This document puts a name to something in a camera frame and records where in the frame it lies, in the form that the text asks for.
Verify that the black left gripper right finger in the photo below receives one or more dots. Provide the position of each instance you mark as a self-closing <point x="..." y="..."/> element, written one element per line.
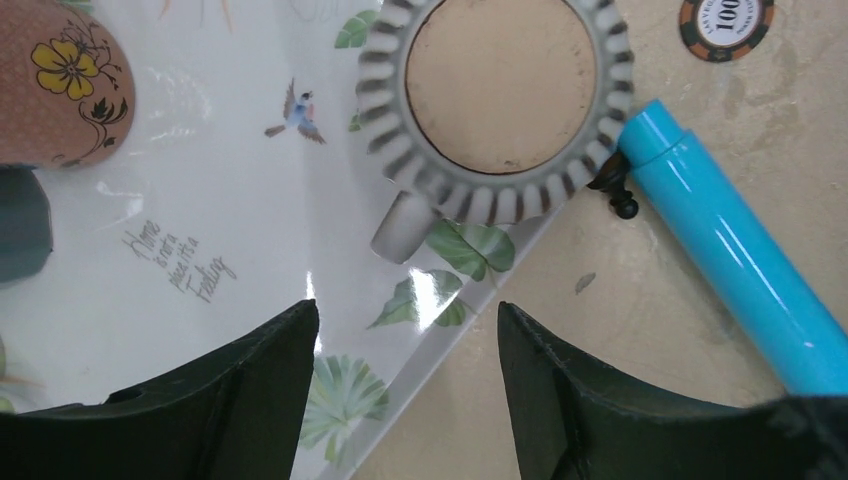
<point x="573" y="416"/>

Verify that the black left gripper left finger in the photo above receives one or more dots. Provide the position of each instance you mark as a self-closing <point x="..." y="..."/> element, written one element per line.
<point x="234" y="413"/>

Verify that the dark grey-green mug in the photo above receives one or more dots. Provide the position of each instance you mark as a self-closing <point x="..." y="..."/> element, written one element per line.
<point x="26" y="230"/>

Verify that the grey ribbed mug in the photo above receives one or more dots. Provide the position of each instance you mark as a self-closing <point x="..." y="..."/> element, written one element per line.
<point x="489" y="112"/>

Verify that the terracotta flower mug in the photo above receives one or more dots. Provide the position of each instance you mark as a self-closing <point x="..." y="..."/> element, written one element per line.
<point x="67" y="92"/>

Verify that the white leaf-print tray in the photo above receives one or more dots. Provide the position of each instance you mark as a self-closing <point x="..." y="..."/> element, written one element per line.
<point x="243" y="188"/>

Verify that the small black chess piece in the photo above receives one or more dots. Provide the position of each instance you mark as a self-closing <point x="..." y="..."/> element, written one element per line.
<point x="611" y="181"/>

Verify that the blue flashlight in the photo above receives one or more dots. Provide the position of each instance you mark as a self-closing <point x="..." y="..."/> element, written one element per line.
<point x="778" y="311"/>

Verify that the orange poker chip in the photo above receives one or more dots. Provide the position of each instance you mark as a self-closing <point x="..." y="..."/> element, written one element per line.
<point x="720" y="31"/>

